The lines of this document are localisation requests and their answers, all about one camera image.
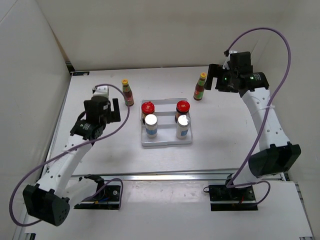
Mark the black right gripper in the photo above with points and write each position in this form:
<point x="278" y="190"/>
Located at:
<point x="217" y="71"/>

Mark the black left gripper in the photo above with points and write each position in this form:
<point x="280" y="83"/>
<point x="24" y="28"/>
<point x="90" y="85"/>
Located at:
<point x="114" y="116"/>

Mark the yellow-cap sauce bottle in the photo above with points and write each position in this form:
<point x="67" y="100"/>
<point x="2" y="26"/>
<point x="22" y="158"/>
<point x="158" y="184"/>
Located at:
<point x="126" y="89"/>
<point x="200" y="87"/>

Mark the red-lid chili jar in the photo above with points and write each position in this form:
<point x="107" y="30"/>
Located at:
<point x="182" y="108"/>
<point x="147" y="108"/>

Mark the silver-lid white shaker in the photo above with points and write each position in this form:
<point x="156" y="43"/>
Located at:
<point x="183" y="125"/>
<point x="151" y="125"/>

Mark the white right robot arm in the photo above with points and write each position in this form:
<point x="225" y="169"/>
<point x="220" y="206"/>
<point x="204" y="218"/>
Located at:
<point x="276" y="152"/>

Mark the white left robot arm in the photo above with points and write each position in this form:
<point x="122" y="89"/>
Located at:
<point x="50" y="199"/>

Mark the white divided plastic tray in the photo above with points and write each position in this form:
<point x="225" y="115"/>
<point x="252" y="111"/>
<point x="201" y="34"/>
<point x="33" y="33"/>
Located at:
<point x="165" y="111"/>

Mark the left blue table label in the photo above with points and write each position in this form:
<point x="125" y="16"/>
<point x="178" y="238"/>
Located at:
<point x="81" y="73"/>

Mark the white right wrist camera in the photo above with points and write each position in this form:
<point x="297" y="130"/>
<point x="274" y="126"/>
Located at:
<point x="226" y="65"/>

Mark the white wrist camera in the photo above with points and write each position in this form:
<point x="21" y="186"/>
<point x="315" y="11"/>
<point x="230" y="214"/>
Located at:
<point x="100" y="91"/>
<point x="226" y="65"/>

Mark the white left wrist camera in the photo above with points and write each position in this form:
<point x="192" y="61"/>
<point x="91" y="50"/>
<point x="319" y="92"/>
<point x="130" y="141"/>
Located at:
<point x="100" y="91"/>

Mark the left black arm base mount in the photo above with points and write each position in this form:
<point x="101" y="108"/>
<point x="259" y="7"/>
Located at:
<point x="108" y="194"/>

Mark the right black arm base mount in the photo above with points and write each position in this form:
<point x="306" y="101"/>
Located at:
<point x="223" y="199"/>

